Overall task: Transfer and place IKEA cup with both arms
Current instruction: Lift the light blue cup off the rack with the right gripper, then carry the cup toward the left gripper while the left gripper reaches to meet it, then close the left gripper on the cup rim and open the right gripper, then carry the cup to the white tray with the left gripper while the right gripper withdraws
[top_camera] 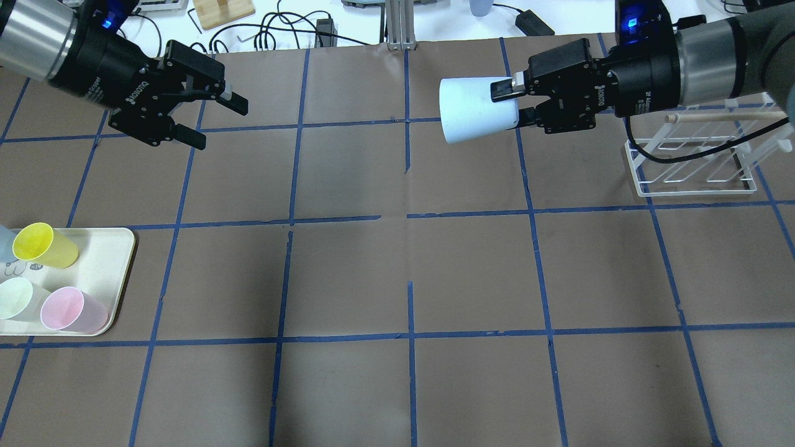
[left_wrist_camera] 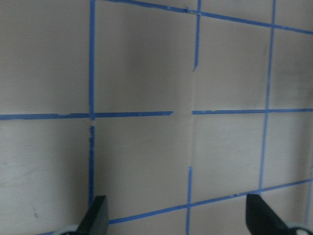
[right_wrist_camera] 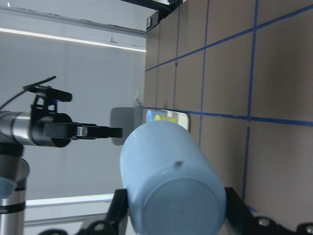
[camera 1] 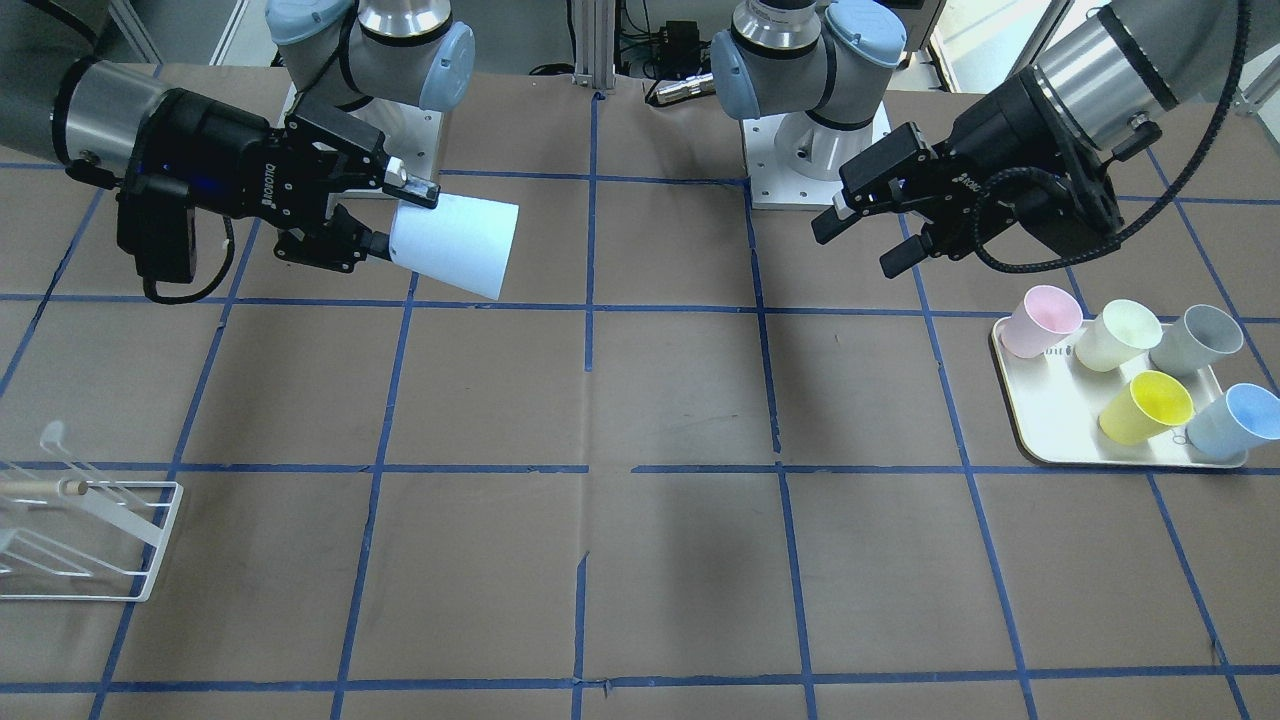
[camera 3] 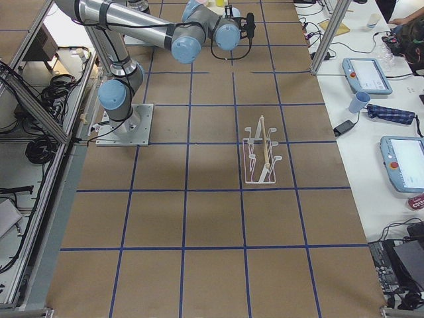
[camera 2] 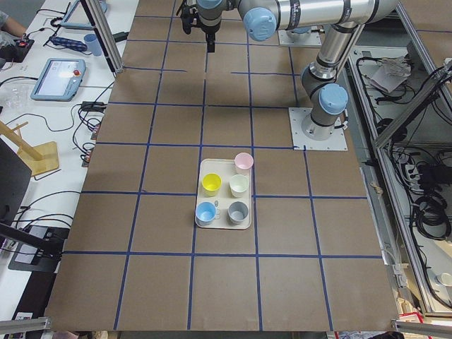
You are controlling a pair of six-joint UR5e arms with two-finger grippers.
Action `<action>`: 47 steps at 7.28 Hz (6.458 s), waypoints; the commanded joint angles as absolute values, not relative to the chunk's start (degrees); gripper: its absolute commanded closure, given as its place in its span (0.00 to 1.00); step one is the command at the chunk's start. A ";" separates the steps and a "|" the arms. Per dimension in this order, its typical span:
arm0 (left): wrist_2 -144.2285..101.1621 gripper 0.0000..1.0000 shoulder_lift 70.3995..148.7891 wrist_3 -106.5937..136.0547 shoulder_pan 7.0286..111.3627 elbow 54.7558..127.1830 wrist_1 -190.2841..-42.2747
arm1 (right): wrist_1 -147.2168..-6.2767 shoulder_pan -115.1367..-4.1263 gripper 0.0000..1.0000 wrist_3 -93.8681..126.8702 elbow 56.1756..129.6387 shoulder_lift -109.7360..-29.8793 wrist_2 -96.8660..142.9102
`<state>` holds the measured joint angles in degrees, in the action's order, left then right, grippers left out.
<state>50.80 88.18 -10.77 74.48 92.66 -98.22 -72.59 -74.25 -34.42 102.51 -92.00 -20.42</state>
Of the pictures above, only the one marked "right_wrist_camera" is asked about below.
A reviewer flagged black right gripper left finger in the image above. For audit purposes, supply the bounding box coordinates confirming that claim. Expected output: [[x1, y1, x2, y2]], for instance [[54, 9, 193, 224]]
[[36, 188, 130, 235]]

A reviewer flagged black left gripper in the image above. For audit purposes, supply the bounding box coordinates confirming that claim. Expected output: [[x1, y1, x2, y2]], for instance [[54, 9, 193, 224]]
[[31, 96, 123, 148]]

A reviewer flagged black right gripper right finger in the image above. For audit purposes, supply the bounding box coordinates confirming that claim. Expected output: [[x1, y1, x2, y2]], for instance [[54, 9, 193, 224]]
[[225, 187, 313, 235]]

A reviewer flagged light blue plastic cup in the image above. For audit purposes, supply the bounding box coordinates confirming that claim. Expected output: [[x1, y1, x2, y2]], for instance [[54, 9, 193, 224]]
[[120, 121, 226, 235]]

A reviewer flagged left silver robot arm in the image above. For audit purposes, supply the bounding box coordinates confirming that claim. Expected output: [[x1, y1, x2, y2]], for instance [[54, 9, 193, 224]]
[[0, 95, 122, 235]]

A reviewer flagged blue plastic cup on tray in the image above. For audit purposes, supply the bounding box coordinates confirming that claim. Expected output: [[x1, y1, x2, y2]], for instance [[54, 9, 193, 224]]
[[146, 110, 154, 122]]

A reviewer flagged yellow plastic cup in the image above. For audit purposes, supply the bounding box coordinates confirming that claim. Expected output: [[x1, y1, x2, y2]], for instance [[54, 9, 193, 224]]
[[154, 115, 177, 123]]

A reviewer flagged cream plastic tray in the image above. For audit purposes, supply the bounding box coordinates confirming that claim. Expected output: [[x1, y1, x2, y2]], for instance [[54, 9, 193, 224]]
[[151, 109, 190, 132]]

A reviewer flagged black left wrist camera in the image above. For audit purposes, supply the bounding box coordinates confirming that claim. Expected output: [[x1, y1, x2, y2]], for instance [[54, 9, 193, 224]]
[[23, 85, 72, 102]]

